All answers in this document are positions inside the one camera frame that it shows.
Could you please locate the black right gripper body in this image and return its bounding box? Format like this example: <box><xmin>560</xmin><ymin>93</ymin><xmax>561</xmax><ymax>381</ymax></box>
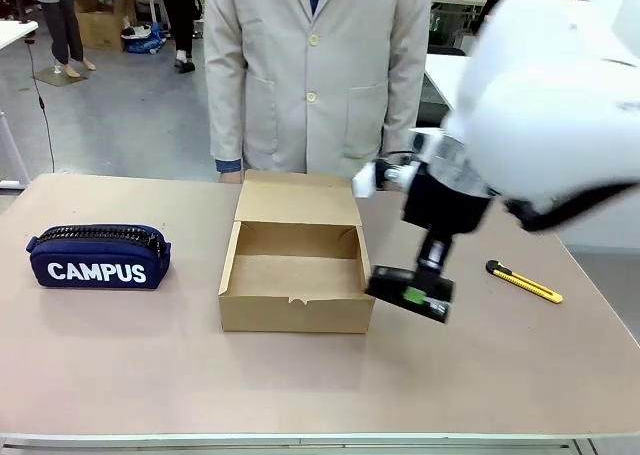
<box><xmin>402</xmin><ymin>171</ymin><xmax>495</xmax><ymax>237</ymax></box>

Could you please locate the black item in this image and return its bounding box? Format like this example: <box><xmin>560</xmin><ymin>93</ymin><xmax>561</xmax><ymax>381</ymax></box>
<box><xmin>364</xmin><ymin>264</ymin><xmax>457</xmax><ymax>326</ymax></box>

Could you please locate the brown cardboard box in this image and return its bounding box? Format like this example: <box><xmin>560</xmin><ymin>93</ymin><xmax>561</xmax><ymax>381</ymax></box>
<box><xmin>218</xmin><ymin>169</ymin><xmax>377</xmax><ymax>334</ymax></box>

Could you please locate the person's left forearm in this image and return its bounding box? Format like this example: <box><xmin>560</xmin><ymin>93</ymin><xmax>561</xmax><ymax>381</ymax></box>
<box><xmin>382</xmin><ymin>69</ymin><xmax>429</xmax><ymax>156</ymax></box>

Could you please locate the person's right forearm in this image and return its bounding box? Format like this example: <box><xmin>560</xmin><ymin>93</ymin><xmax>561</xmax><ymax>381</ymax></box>
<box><xmin>204</xmin><ymin>69</ymin><xmax>247</xmax><ymax>174</ymax></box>

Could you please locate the open cardboard storage box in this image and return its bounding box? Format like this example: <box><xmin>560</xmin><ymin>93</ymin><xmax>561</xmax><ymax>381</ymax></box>
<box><xmin>74</xmin><ymin>0</ymin><xmax>139</xmax><ymax>53</ymax></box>

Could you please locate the yellow black utility knife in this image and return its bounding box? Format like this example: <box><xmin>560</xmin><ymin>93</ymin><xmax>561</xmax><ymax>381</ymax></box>
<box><xmin>485</xmin><ymin>259</ymin><xmax>564</xmax><ymax>305</ymax></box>

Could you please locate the person in beige coat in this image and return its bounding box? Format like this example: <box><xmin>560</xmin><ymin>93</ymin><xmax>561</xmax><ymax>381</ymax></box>
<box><xmin>203</xmin><ymin>0</ymin><xmax>432</xmax><ymax>181</ymax></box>

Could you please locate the bystander in dark trousers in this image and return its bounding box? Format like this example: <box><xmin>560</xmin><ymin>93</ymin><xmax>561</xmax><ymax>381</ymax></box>
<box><xmin>168</xmin><ymin>0</ymin><xmax>202</xmax><ymax>74</ymax></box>

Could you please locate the navy CAMPUS pencil case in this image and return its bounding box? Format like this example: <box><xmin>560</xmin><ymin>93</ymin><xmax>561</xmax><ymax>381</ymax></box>
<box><xmin>25</xmin><ymin>224</ymin><xmax>172</xmax><ymax>291</ymax></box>

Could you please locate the blue plastic bag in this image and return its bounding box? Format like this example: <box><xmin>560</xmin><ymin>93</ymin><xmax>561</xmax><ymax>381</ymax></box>
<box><xmin>121</xmin><ymin>22</ymin><xmax>170</xmax><ymax>55</ymax></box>

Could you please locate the grey clothed mannequin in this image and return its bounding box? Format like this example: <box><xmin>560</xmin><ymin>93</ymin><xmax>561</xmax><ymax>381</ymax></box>
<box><xmin>33</xmin><ymin>0</ymin><xmax>97</xmax><ymax>79</ymax></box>

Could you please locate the small white table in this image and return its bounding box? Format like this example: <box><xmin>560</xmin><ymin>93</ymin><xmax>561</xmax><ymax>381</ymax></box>
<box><xmin>0</xmin><ymin>19</ymin><xmax>40</xmax><ymax>190</ymax></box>

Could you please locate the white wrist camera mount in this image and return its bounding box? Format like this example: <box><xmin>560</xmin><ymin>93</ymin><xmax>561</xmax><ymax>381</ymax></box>
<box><xmin>351</xmin><ymin>127</ymin><xmax>446</xmax><ymax>200</ymax></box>

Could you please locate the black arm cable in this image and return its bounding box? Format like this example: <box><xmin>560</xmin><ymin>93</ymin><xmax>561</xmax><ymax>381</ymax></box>
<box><xmin>502</xmin><ymin>180</ymin><xmax>640</xmax><ymax>234</ymax></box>

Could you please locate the flat mannequin base plate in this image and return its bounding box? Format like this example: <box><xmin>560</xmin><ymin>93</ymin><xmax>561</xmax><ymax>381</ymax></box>
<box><xmin>32</xmin><ymin>66</ymin><xmax>89</xmax><ymax>89</ymax></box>

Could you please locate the thin black hanging cable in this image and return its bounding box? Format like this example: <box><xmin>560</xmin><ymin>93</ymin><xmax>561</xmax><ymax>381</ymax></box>
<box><xmin>25</xmin><ymin>38</ymin><xmax>56</xmax><ymax>174</ymax></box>

